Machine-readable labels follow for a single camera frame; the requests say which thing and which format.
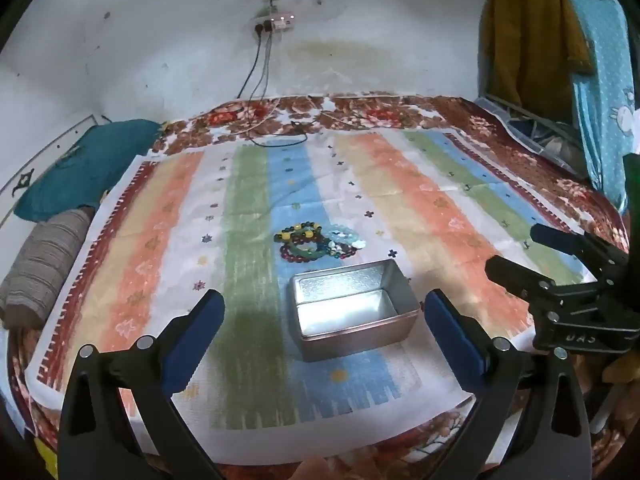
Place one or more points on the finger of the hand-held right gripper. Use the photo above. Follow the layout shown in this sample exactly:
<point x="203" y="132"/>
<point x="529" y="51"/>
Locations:
<point x="565" y="241"/>
<point x="515" y="275"/>

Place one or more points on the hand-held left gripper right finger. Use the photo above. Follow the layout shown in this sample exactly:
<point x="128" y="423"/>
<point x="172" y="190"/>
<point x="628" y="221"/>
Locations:
<point x="440" y="312"/>

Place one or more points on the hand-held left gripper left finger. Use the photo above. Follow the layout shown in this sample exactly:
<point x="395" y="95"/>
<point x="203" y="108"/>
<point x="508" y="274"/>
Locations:
<point x="212" y="312"/>

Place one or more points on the silver metal tin box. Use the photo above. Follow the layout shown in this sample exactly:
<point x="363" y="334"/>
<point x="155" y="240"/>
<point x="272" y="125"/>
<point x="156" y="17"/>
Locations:
<point x="350" y="310"/>

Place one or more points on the green jade bangle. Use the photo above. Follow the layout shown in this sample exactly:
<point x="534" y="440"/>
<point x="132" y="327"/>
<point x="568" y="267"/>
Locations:
<point x="302" y="252"/>

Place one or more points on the striped pastel mat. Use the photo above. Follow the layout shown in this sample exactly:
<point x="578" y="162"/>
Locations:
<point x="250" y="200"/>

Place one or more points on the blue dotted cloth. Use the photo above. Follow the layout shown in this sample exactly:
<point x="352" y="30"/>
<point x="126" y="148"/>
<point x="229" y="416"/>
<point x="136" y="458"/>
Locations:
<point x="605" y="85"/>

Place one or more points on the grey striped pillow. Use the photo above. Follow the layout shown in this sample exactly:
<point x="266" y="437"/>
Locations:
<point x="45" y="265"/>

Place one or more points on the teal pillow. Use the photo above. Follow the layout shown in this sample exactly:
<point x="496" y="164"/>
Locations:
<point x="85" y="170"/>

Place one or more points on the white power strip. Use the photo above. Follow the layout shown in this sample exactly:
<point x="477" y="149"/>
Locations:
<point x="275" y="22"/>

